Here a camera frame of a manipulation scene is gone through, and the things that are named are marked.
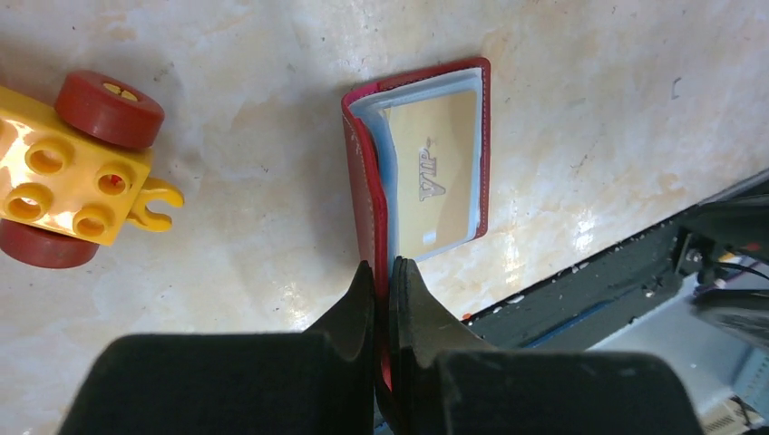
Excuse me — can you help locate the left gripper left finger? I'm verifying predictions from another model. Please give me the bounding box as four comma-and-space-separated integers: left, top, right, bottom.
60, 263, 375, 434

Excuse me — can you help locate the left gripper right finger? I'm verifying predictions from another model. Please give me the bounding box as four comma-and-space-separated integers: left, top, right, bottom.
387, 257, 703, 434

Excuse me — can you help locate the gold credit card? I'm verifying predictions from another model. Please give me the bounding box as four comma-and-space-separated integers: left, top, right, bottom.
384, 90, 478, 258

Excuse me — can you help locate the yellow toy block car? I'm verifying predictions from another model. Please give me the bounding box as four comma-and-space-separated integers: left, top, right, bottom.
1, 70, 185, 269

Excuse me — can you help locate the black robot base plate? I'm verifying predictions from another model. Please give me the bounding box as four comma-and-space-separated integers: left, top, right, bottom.
464, 194, 768, 350

